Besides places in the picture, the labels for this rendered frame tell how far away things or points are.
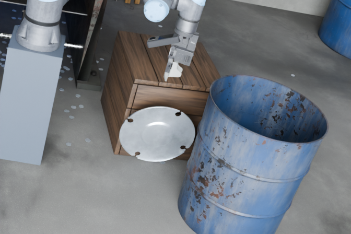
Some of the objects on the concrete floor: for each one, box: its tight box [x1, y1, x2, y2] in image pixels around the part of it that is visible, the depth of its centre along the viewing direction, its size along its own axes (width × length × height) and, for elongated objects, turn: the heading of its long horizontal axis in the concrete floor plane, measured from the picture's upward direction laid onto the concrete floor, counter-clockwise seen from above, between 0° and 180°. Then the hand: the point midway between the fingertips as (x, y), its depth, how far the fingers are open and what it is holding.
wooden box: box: [100, 30, 221, 160], centre depth 271 cm, size 40×38×35 cm
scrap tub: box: [178, 74, 329, 234], centre depth 232 cm, size 42×42×48 cm
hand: (164, 77), depth 236 cm, fingers closed
